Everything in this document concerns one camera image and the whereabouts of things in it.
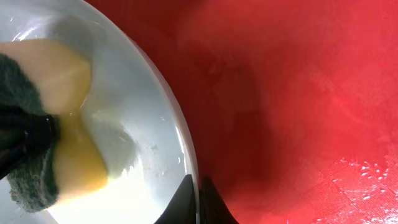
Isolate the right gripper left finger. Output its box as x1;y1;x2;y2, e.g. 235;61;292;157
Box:
155;174;196;224

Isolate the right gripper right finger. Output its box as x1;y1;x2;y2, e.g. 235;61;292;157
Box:
199;177;238;224

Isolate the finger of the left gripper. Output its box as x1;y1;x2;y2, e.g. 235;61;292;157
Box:
1;105;60;179

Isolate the green and yellow sponge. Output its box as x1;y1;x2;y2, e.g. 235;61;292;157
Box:
1;39;108;213

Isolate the light blue plate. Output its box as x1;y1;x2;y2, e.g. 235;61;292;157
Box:
1;1;200;223

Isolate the red plastic tray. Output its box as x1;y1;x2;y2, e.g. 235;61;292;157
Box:
92;0;397;223

